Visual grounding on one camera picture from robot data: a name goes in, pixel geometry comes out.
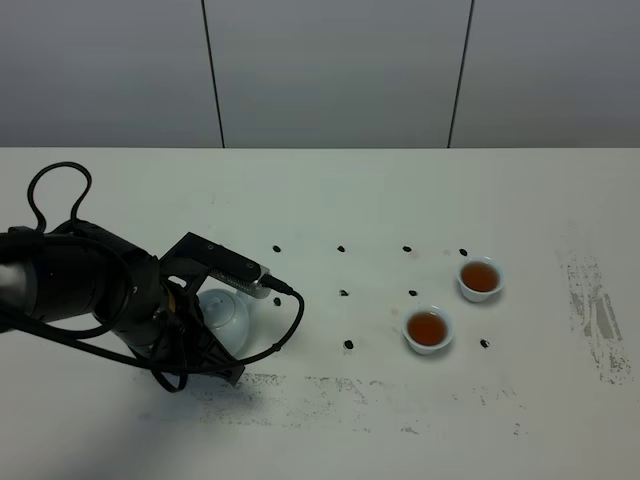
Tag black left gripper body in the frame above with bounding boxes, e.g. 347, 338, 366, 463
99, 249, 204, 370

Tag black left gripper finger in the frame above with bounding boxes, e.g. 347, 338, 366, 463
184, 324, 245, 386

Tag pale blue porcelain teapot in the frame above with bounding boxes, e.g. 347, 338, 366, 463
198, 289, 250, 355

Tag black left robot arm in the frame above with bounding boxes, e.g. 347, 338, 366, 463
1, 221, 257, 392

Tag near pale blue teacup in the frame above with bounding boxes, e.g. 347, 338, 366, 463
402, 305, 454, 356

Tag pale blue teacup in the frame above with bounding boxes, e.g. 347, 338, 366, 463
456, 256, 505, 303
402, 305, 454, 356

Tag far pale blue teacup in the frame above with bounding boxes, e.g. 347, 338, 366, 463
456, 256, 505, 303

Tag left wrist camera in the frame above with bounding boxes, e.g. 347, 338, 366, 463
160, 232, 271, 299

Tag black left camera cable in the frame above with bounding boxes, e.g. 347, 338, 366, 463
0, 160, 306, 394

